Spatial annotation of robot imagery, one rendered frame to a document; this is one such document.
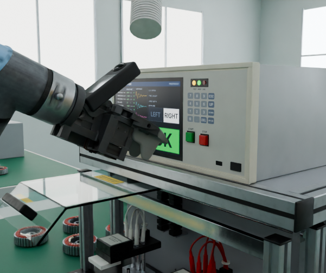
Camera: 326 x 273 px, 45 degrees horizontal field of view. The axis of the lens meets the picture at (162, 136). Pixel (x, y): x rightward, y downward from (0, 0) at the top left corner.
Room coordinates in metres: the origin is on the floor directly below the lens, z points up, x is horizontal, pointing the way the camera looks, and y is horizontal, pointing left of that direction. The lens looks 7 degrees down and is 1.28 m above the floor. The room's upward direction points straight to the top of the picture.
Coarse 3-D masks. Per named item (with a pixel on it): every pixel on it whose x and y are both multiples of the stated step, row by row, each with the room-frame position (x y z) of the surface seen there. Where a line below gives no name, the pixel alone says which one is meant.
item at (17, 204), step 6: (6, 198) 0.76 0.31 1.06; (12, 198) 0.74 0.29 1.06; (12, 204) 0.73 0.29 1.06; (18, 204) 0.71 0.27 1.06; (24, 204) 0.70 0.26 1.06; (18, 210) 0.70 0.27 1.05; (24, 210) 0.70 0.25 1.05; (30, 210) 0.70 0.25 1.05; (24, 216) 0.70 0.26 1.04; (30, 216) 0.70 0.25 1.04
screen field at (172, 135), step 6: (168, 132) 0.81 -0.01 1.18; (174, 132) 0.80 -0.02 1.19; (168, 138) 0.81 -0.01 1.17; (174, 138) 0.80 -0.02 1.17; (162, 144) 0.83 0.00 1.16; (168, 144) 0.81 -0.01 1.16; (174, 144) 0.80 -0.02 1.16; (162, 150) 0.83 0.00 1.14; (168, 150) 0.81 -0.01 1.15; (174, 150) 0.80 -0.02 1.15
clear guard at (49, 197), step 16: (64, 176) 0.92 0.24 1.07; (80, 176) 0.92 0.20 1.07; (112, 176) 0.92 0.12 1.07; (16, 192) 0.84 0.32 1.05; (32, 192) 0.79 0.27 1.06; (48, 192) 0.78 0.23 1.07; (64, 192) 0.78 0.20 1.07; (80, 192) 0.78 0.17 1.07; (96, 192) 0.78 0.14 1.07; (112, 192) 0.78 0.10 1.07; (128, 192) 0.78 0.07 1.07; (144, 192) 0.79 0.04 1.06; (0, 208) 0.83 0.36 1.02; (32, 208) 0.75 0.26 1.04; (48, 208) 0.71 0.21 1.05; (64, 208) 0.68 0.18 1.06; (16, 224) 0.73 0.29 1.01; (32, 224) 0.70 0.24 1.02; (48, 224) 0.67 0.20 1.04; (32, 240) 0.66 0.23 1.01
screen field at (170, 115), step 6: (150, 108) 0.86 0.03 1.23; (156, 108) 0.84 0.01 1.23; (162, 108) 0.83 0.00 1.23; (168, 108) 0.81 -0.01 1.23; (150, 114) 0.86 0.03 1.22; (156, 114) 0.84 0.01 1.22; (162, 114) 0.83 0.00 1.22; (168, 114) 0.81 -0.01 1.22; (174, 114) 0.80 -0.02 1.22; (150, 120) 0.86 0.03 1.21; (156, 120) 0.84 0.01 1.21; (162, 120) 0.83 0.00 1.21; (168, 120) 0.81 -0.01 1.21; (174, 120) 0.80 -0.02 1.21
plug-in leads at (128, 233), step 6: (138, 210) 0.94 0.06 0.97; (132, 216) 0.92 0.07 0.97; (138, 216) 0.91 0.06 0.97; (144, 216) 0.92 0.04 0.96; (126, 222) 0.94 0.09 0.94; (144, 222) 0.92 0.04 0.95; (126, 228) 0.93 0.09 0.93; (138, 228) 0.94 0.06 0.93; (144, 228) 0.92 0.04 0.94; (126, 234) 0.93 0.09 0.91; (132, 234) 0.92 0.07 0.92; (138, 234) 0.90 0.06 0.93; (144, 234) 0.92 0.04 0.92; (138, 240) 0.90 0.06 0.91; (144, 240) 0.92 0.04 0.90; (138, 246) 0.90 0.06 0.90
